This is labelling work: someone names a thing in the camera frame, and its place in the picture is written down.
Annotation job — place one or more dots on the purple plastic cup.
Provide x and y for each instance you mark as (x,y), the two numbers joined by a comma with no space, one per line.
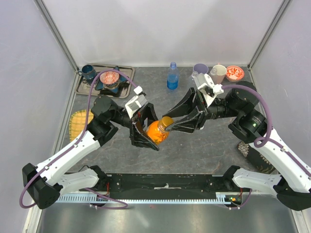
(200,68)

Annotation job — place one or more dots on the orange bottle cap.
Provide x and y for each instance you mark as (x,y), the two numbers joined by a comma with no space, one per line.
(166,121)

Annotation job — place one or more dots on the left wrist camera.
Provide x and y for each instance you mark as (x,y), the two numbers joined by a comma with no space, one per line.
(134,104)

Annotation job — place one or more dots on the black floral rectangular dish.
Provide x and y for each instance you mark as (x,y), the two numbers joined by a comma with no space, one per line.
(256,159)

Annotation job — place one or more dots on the blue star-shaped dish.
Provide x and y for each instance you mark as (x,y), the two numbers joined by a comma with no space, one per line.
(110,91)

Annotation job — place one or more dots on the blue cable duct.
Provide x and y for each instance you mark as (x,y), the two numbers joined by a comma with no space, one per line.
(95,199)

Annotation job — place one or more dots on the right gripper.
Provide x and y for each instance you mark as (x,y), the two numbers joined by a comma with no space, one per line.
(189,124)

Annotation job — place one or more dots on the pink plastic cup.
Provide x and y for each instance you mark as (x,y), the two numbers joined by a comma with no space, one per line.
(221,73)

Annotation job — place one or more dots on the blue ceramic cup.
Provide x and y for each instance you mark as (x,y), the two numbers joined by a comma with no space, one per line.
(88,72)

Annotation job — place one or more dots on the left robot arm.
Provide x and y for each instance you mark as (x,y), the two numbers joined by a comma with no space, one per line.
(48,180)

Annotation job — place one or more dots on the clear bottle green label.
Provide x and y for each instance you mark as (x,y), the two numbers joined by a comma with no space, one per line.
(191,80)

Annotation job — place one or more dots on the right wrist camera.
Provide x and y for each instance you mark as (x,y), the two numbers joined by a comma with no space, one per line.
(208,88)

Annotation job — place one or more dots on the blue water bottle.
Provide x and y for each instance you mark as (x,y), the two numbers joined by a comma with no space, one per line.
(173,76)

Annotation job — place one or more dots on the clear Pocari Sweat bottle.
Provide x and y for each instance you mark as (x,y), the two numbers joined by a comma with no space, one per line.
(213,72)

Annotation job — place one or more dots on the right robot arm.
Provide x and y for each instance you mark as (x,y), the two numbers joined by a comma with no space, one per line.
(252,124)

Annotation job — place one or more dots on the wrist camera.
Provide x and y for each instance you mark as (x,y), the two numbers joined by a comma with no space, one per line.
(208,88)
(134,104)

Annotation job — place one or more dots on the yellow woven plate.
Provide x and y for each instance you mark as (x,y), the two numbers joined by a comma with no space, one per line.
(77,123)

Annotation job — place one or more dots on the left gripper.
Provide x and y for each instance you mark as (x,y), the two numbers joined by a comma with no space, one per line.
(139,138)

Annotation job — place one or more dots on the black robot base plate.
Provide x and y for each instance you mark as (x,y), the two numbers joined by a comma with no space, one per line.
(166,186)

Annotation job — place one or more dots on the red white floral bowl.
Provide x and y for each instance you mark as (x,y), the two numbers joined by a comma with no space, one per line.
(234,73)

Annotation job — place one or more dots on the orange drink bottle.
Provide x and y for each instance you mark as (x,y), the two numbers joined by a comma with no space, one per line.
(156,132)

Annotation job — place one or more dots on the red patterned bowl on tray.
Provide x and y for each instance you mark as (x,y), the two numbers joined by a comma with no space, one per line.
(110,79)

